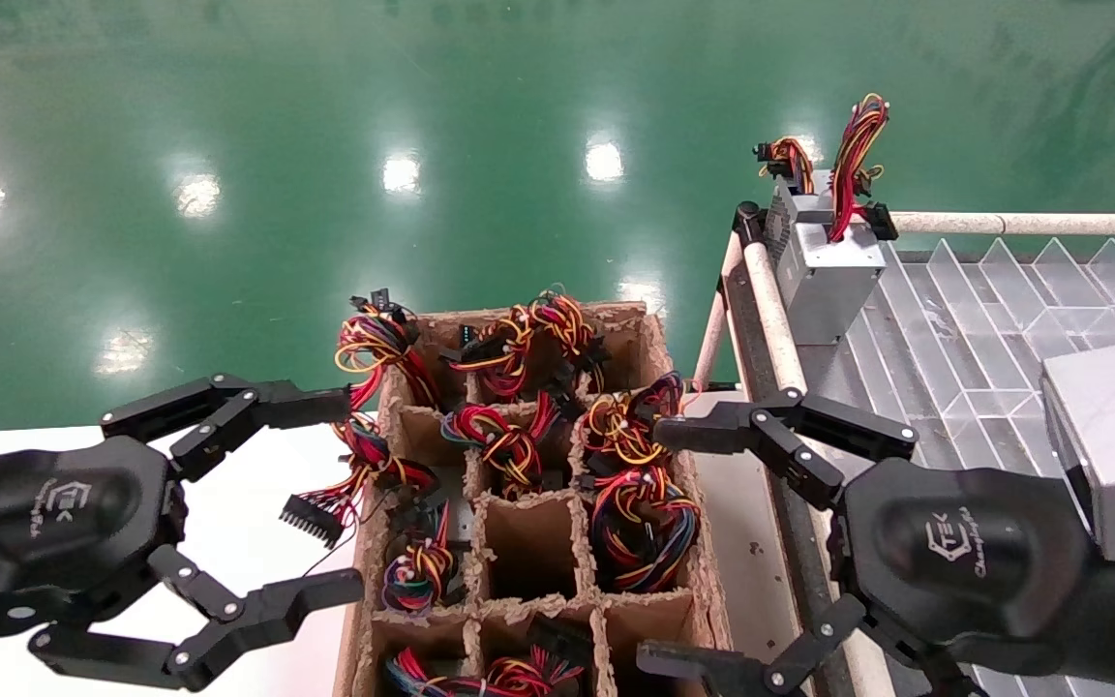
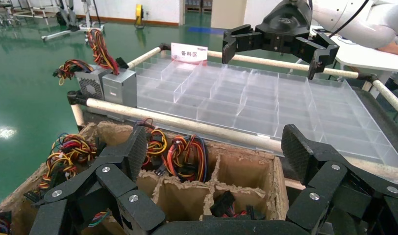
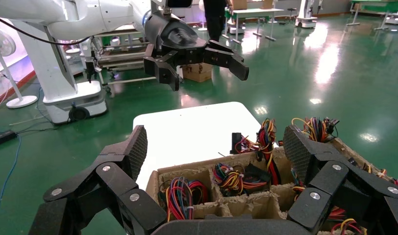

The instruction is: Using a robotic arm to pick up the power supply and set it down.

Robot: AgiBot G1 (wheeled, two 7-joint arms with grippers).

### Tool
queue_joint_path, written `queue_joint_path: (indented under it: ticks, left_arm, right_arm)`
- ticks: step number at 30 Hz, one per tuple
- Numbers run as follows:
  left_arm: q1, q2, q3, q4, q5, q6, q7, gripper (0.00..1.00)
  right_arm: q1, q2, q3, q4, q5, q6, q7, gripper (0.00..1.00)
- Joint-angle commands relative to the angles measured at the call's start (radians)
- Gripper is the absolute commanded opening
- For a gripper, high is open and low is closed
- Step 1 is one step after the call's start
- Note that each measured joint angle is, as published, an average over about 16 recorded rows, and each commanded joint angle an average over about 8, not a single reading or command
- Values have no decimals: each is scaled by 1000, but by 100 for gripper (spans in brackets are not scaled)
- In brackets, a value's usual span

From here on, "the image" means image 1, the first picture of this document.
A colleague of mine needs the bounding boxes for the black pipe joint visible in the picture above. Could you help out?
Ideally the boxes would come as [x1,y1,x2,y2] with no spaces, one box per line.
[732,200,768,251]

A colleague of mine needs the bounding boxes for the clear plastic divider grid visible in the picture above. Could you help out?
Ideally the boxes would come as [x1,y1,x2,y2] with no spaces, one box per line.
[848,235,1115,697]

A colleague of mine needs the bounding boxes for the purple green red wire bundle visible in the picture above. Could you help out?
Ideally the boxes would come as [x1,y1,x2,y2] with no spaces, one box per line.
[381,499,462,617]

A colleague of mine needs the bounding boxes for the slanted beige rack pipe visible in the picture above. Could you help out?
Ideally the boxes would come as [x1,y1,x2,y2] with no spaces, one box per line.
[691,232,744,390]

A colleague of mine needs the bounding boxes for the brown cardboard divider box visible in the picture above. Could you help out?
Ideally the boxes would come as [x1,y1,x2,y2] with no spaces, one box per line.
[333,300,742,697]

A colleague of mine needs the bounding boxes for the black rack edge strip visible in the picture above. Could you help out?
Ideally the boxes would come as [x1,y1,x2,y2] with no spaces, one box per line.
[724,261,854,697]

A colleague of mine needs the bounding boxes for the silver power supply with wires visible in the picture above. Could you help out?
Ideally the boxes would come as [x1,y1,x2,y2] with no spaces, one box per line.
[279,414,440,551]

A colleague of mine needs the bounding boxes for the silver power supply short wires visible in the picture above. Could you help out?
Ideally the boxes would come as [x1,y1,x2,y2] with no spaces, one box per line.
[754,136,837,262]

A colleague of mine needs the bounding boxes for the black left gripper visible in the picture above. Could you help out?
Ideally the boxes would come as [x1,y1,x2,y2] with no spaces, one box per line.
[0,373,365,693]

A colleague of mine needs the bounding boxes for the yellow red black wire bundle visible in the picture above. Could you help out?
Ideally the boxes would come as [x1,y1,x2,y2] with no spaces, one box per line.
[579,371,686,470]

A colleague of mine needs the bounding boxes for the orange red wire bundle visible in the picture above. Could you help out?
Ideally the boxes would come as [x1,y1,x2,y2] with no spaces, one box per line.
[527,288,609,388]

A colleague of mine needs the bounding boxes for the red blue yellow wire bundle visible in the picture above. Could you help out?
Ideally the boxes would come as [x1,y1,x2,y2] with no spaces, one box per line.
[441,390,563,497]

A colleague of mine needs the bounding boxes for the silver power supply tall wires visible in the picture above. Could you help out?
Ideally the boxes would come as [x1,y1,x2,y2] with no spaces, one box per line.
[778,92,899,347]

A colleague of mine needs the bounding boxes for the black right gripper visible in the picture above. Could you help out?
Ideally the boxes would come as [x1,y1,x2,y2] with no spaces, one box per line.
[635,387,1100,697]

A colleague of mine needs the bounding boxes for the long beige rack pipe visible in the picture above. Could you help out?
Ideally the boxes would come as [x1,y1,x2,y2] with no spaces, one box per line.
[743,240,897,697]

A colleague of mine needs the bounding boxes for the large red blue wire bundle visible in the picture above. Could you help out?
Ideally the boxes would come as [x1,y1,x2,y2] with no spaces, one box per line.
[588,465,704,594]

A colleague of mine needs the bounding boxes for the horizontal beige rack pipe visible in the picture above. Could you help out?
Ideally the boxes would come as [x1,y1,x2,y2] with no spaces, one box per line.
[889,210,1115,237]

